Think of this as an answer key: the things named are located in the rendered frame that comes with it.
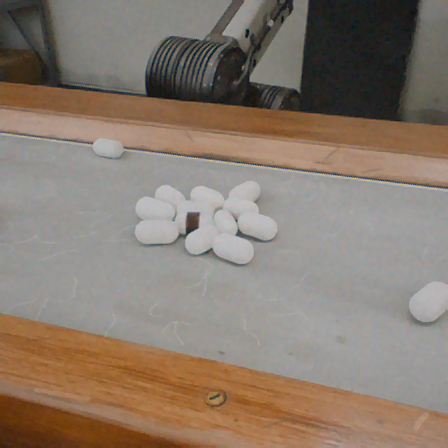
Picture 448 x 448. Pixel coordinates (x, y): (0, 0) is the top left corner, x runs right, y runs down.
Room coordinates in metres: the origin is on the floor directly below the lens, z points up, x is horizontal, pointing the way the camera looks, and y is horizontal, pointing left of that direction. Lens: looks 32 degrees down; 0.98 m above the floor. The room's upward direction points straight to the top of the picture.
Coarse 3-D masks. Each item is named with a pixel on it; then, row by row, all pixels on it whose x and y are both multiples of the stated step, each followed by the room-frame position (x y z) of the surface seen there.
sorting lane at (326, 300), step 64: (0, 192) 0.46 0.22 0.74; (64, 192) 0.46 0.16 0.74; (128, 192) 0.46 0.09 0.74; (320, 192) 0.46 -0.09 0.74; (384, 192) 0.46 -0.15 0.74; (0, 256) 0.35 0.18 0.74; (64, 256) 0.35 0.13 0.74; (128, 256) 0.35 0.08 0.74; (192, 256) 0.35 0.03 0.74; (256, 256) 0.35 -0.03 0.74; (320, 256) 0.35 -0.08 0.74; (384, 256) 0.35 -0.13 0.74; (64, 320) 0.28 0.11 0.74; (128, 320) 0.28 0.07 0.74; (192, 320) 0.28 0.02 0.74; (256, 320) 0.28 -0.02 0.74; (320, 320) 0.28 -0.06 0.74; (384, 320) 0.28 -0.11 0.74; (384, 384) 0.22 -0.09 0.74
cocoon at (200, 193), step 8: (192, 192) 0.43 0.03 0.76; (200, 192) 0.43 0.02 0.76; (208, 192) 0.42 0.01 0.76; (216, 192) 0.42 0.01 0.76; (192, 200) 0.43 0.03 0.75; (200, 200) 0.42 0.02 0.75; (208, 200) 0.42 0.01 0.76; (216, 200) 0.42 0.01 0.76; (224, 200) 0.42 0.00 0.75; (216, 208) 0.41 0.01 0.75
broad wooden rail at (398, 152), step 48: (0, 96) 0.68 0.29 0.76; (48, 96) 0.68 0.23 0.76; (96, 96) 0.68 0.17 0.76; (144, 144) 0.56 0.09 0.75; (192, 144) 0.55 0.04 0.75; (240, 144) 0.54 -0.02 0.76; (288, 144) 0.53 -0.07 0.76; (336, 144) 0.52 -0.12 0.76; (384, 144) 0.52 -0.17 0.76; (432, 144) 0.52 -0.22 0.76
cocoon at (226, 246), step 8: (216, 240) 0.35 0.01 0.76; (224, 240) 0.35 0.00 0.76; (232, 240) 0.35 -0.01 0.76; (240, 240) 0.34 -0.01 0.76; (216, 248) 0.35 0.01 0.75; (224, 248) 0.34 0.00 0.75; (232, 248) 0.34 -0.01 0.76; (240, 248) 0.34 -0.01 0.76; (248, 248) 0.34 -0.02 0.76; (224, 256) 0.34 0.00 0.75; (232, 256) 0.34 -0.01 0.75; (240, 256) 0.33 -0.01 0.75; (248, 256) 0.34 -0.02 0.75
